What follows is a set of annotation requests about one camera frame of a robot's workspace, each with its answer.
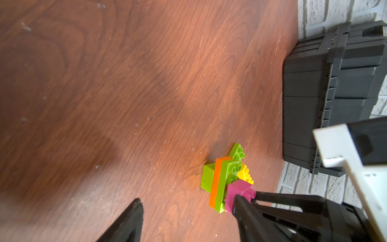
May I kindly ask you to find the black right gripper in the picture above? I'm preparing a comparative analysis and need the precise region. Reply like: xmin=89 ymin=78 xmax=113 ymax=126
xmin=254 ymin=192 xmax=378 ymax=242

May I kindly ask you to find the black plastic toolbox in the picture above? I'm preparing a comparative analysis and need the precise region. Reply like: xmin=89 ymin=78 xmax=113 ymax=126
xmin=283 ymin=21 xmax=387 ymax=177

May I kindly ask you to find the orange 2x4 lego brick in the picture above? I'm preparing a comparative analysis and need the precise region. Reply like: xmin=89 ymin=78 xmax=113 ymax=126
xmin=209 ymin=156 xmax=231 ymax=209

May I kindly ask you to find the pink 2x2 lego brick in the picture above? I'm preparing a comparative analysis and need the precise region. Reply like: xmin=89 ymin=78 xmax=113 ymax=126
xmin=225 ymin=179 xmax=256 ymax=214

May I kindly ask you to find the yellow lego brick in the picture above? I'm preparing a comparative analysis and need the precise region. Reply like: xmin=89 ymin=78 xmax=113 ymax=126
xmin=237 ymin=163 xmax=254 ymax=185

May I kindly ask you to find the small green 2x2 lego brick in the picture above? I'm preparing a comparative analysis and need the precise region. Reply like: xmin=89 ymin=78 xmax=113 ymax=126
xmin=201 ymin=163 xmax=216 ymax=193

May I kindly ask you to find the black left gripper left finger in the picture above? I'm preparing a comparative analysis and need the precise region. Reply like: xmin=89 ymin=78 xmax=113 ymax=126
xmin=97 ymin=198 xmax=144 ymax=242

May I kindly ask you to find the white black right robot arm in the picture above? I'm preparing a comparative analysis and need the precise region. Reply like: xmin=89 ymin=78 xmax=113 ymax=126
xmin=233 ymin=118 xmax=387 ymax=242

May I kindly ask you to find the green 2x4 lego brick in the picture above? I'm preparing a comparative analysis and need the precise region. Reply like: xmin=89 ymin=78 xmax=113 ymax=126
xmin=228 ymin=143 xmax=246 ymax=161
xmin=215 ymin=158 xmax=241 ymax=213

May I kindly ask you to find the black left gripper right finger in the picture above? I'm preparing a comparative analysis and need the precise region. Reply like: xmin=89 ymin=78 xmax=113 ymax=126
xmin=232 ymin=195 xmax=290 ymax=242

